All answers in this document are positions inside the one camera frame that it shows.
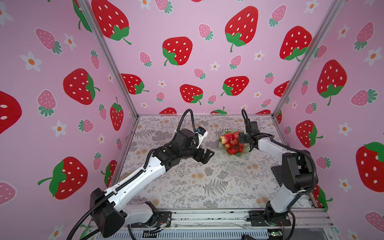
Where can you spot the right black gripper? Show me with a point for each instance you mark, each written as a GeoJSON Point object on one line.
{"type": "Point", "coordinates": [241, 138]}

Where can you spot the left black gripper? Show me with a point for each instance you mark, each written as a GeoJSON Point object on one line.
{"type": "Point", "coordinates": [205, 157]}

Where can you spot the red cherry tomato bunch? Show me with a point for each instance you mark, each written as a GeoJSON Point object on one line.
{"type": "Point", "coordinates": [234, 148]}

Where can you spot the red fake strawberry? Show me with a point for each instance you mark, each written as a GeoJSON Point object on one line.
{"type": "Point", "coordinates": [229, 136]}

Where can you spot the yellow red fake peach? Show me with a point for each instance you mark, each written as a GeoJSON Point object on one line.
{"type": "Point", "coordinates": [223, 140]}

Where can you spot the pink red fake fruit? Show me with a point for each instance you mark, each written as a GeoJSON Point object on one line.
{"type": "Point", "coordinates": [236, 135]}

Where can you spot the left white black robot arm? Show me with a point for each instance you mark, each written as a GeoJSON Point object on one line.
{"type": "Point", "coordinates": [107, 207]}

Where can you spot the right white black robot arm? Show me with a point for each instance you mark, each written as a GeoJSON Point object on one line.
{"type": "Point", "coordinates": [297, 175]}

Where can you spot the light green fruit bowl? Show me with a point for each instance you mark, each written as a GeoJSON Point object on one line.
{"type": "Point", "coordinates": [246, 146]}

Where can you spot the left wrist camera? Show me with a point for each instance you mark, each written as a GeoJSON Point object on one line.
{"type": "Point", "coordinates": [202, 134]}

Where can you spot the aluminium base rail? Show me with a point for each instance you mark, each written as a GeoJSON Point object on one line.
{"type": "Point", "coordinates": [232, 224]}

